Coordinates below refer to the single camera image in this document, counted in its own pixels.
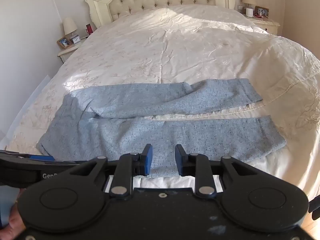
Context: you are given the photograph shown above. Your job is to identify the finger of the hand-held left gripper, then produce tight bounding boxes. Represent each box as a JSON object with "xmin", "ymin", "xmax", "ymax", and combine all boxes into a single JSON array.
[{"xmin": 0, "ymin": 150, "xmax": 55, "ymax": 162}]

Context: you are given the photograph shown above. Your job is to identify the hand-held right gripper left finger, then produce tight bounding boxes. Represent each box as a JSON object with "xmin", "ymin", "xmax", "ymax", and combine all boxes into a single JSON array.
[{"xmin": 62, "ymin": 144, "xmax": 153, "ymax": 198}]

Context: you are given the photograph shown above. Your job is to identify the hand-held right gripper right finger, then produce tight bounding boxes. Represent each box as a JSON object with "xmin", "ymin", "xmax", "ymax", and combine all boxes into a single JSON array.
[{"xmin": 175, "ymin": 144, "xmax": 266, "ymax": 198}]

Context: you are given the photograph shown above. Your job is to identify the grey-blue speckled pants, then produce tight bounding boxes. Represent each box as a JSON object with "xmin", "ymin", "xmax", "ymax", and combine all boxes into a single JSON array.
[{"xmin": 36, "ymin": 78, "xmax": 287, "ymax": 178}]

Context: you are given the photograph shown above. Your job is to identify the person's left hand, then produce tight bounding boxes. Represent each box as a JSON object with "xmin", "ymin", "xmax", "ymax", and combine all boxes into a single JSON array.
[{"xmin": 9, "ymin": 188, "xmax": 27, "ymax": 233}]

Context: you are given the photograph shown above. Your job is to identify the white bed sheet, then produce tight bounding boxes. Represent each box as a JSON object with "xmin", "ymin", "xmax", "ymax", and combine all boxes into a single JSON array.
[{"xmin": 104, "ymin": 152, "xmax": 320, "ymax": 193}]

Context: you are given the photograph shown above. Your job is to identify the cream nightstand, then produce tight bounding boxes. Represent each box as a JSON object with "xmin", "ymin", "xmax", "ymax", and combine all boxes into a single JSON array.
[
  {"xmin": 57, "ymin": 39, "xmax": 85, "ymax": 63},
  {"xmin": 246, "ymin": 15, "xmax": 281, "ymax": 34}
]

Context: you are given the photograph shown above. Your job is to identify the cream embroidered bedspread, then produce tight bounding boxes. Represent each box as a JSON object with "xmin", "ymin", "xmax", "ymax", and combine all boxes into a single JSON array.
[{"xmin": 5, "ymin": 4, "xmax": 320, "ymax": 180}]

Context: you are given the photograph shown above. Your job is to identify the wooden photo frame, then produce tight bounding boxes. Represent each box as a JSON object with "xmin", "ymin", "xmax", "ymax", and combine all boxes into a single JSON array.
[
  {"xmin": 57, "ymin": 36, "xmax": 72, "ymax": 50},
  {"xmin": 254, "ymin": 6, "xmax": 270, "ymax": 18}
]

